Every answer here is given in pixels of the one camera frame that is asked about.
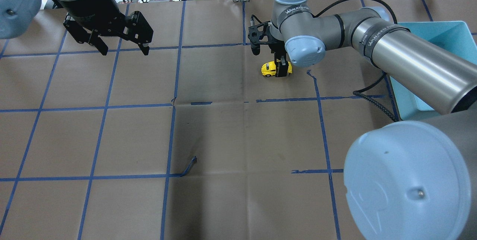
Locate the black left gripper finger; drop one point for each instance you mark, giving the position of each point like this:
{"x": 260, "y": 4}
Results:
{"x": 96, "y": 41}
{"x": 144, "y": 48}

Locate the yellow beetle toy car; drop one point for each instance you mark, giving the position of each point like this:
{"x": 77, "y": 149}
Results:
{"x": 269, "y": 69}

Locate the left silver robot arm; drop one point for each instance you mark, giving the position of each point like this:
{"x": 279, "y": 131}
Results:
{"x": 16, "y": 16}

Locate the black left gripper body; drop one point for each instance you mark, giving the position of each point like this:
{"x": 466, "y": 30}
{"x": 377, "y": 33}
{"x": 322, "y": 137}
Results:
{"x": 94, "y": 6}

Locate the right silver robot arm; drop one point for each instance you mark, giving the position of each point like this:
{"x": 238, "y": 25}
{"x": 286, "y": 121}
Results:
{"x": 414, "y": 179}

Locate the light blue plastic bin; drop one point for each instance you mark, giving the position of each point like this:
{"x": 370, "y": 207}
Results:
{"x": 432, "y": 66}

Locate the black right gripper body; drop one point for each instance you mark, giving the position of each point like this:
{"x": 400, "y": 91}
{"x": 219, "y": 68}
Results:
{"x": 278, "y": 49}

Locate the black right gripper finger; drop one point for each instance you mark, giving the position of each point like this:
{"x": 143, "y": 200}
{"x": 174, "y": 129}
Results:
{"x": 283, "y": 67}
{"x": 255, "y": 49}

